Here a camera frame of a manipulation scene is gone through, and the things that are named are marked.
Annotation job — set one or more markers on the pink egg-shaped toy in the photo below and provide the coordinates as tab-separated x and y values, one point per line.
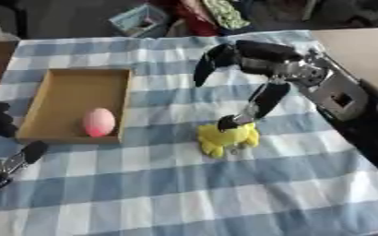
98	122

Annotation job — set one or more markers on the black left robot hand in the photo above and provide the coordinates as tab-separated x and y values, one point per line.
4	147

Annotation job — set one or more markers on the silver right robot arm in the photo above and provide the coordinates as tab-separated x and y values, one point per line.
353	104

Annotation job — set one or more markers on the tan cardboard box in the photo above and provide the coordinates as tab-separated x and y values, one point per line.
74	106

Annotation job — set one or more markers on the light blue box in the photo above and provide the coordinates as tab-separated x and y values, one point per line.
138	20

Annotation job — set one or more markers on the red and patterned bag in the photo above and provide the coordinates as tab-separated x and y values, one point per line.
211	15

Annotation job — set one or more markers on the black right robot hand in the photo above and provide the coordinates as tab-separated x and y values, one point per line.
262	55

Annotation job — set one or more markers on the yellow soft toy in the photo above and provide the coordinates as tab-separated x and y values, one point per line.
227	138

